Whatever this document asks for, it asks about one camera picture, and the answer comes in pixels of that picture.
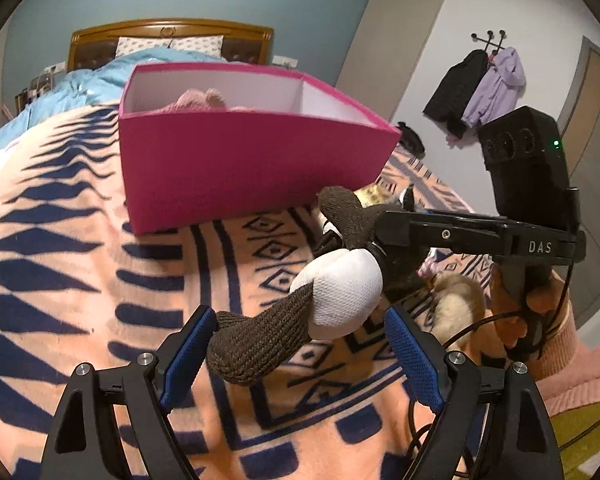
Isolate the wooden door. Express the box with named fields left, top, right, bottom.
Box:
left=555, top=35, right=600, bottom=328

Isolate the pink knit plush toy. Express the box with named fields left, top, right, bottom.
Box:
left=152, top=88, right=228, bottom=113

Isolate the bedside table with bottles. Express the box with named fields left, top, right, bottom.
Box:
left=0, top=67, right=66, bottom=121

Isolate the person's right hand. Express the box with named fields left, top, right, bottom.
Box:
left=491, top=262, right=573, bottom=361

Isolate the pink scrunchie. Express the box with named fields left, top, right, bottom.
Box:
left=417, top=252, right=453, bottom=278

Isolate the person's right forearm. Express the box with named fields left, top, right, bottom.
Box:
left=532, top=300, right=600, bottom=416

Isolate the pink storage box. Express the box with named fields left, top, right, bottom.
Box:
left=118, top=61, right=403, bottom=236

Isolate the black wall coat rack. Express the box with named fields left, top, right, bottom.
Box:
left=471, top=30, right=508, bottom=58

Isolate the blue floral duvet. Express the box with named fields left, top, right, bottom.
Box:
left=0, top=47, right=231, bottom=171

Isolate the purple jacket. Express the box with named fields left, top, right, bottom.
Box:
left=461, top=46, right=527, bottom=130

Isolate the cream fluffy plush toy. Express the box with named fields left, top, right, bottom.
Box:
left=427, top=272, right=488, bottom=353

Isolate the peach and navy patterned blanket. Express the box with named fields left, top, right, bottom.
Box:
left=0, top=102, right=486, bottom=480

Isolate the yellow-green cloth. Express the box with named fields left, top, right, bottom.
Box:
left=547, top=397, right=600, bottom=480

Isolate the black jacket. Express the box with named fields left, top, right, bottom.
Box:
left=422, top=49, right=491, bottom=140

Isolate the brown and white plush toy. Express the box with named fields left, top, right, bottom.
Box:
left=206, top=186, right=385, bottom=387

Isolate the wooden bed headboard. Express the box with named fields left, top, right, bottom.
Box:
left=67, top=19, right=275, bottom=73

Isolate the black cloth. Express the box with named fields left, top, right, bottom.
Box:
left=395, top=121, right=427, bottom=157

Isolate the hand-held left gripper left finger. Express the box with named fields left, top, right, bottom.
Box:
left=40, top=305, right=217, bottom=480

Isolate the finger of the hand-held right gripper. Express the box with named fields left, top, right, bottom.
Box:
left=372, top=210, right=511, bottom=261
left=377, top=255, right=433, bottom=301

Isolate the white patterned pillow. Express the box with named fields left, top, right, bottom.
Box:
left=172, top=35, right=225, bottom=58
left=116, top=36, right=171, bottom=57

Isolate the black cable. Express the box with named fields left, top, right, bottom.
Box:
left=405, top=270, right=578, bottom=480

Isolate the yellowish fluffy toy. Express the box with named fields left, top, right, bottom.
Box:
left=355, top=184, right=417, bottom=209

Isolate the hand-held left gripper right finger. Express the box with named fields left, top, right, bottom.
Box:
left=384, top=306, right=566, bottom=480

